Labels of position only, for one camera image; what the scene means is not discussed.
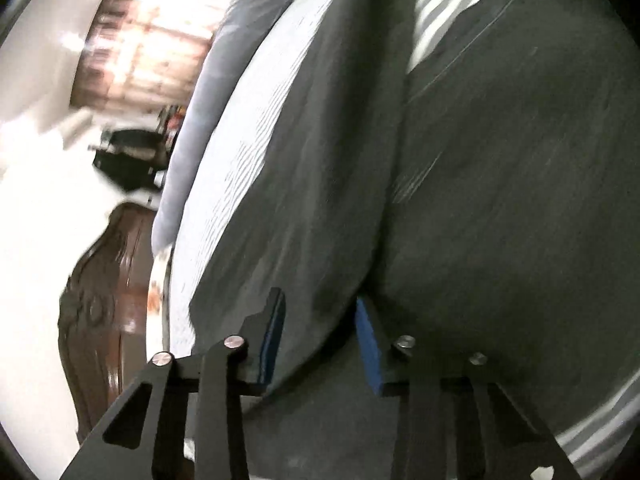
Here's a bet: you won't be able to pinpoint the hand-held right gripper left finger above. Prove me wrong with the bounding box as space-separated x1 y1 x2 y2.
60 287 287 480

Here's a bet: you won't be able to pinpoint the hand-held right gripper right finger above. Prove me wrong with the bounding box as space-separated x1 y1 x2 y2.
355 296 583 480

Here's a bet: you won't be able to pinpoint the dark grey pants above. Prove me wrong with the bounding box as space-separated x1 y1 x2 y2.
187 0 640 480

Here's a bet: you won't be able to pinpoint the carved wooden headboard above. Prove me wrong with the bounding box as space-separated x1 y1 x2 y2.
57 202 173 461

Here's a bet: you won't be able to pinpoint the grey striped bed sheet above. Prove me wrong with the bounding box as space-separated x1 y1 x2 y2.
150 0 640 480

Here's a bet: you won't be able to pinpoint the hanging dark clothes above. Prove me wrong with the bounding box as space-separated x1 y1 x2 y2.
92 127 168 193

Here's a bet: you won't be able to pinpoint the grey rolled blanket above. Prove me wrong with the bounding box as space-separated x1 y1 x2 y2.
151 0 293 256

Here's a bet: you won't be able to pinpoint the pink patterned curtain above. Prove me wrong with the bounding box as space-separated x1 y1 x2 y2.
70 0 236 111

